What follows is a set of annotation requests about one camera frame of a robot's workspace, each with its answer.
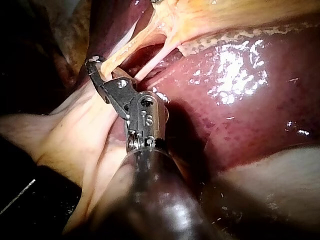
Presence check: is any right arm instrument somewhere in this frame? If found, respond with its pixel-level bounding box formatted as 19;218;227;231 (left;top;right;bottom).
126;91;171;154

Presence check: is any dark red liver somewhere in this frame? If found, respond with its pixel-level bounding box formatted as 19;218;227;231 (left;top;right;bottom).
79;0;320;174

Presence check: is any right arm instrument jaw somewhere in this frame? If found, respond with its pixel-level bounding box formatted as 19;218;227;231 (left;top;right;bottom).
85;56;131;120
100;69;138;104

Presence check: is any thin tube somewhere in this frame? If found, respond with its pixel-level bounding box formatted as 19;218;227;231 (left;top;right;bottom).
134;37;181;81
101;29;167;78

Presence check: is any thin steel wire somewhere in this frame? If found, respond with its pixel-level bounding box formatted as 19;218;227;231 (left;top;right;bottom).
0;178;36;215

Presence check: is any pale fatty tissue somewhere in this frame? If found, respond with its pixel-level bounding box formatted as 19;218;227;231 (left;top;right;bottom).
0;82;141;236
207;144;320;240

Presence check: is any gallbladder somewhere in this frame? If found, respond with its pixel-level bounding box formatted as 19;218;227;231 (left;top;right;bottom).
149;0;320;51

